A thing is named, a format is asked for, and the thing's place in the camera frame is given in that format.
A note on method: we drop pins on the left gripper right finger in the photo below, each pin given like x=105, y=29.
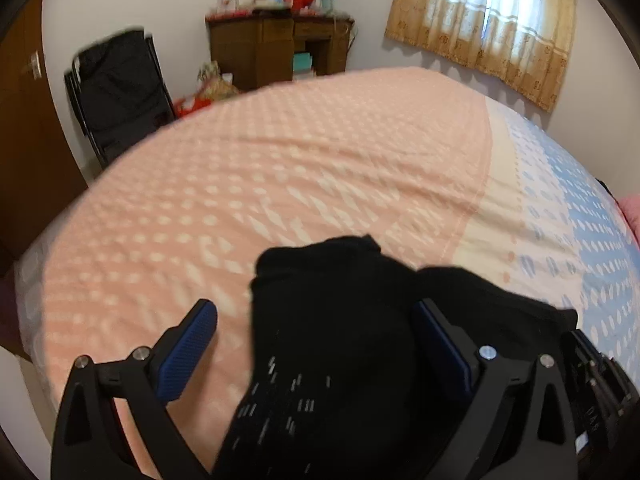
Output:
x=518, y=423

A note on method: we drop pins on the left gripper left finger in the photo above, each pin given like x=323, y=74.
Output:
x=89, y=439

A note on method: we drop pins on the black pants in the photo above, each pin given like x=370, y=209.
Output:
x=350, y=378

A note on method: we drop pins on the pink pillow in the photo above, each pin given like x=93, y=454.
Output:
x=630, y=207

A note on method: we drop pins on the brown wooden door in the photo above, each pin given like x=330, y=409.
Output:
x=39, y=175

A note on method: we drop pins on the blue pink patterned bedspread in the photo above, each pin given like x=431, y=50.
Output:
x=436, y=172

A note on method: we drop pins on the black folding chair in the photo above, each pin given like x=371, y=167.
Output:
x=117, y=93

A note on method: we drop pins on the red bags on floor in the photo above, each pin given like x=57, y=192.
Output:
x=213, y=88

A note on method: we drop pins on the dark wooden desk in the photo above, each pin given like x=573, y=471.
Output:
x=258, y=49

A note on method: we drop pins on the beige patterned window curtain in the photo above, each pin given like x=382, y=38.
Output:
x=525, y=44

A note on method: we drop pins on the red items on desk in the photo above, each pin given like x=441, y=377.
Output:
x=235, y=9

